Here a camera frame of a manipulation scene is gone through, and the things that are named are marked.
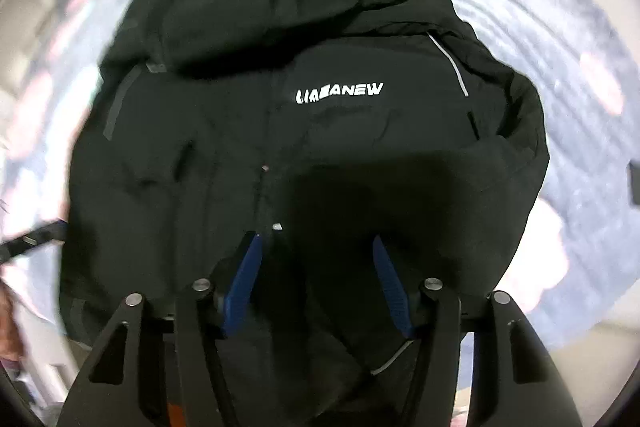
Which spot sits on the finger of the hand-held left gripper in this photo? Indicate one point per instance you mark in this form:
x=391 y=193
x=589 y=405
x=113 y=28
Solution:
x=35 y=239

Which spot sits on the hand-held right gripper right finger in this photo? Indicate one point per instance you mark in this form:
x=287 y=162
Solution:
x=392 y=287

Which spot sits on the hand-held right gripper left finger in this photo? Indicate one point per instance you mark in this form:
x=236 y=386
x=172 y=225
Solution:
x=242 y=287

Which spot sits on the black hooded jacket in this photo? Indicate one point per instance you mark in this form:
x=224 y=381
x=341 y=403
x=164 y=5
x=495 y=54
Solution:
x=310 y=132

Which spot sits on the person's left forearm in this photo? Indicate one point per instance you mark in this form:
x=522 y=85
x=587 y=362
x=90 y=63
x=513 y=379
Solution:
x=9 y=322

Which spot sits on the black smartphone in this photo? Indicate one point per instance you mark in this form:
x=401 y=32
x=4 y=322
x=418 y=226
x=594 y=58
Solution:
x=634 y=181

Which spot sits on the grey floral blanket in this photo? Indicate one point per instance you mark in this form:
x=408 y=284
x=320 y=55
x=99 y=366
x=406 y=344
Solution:
x=530 y=37

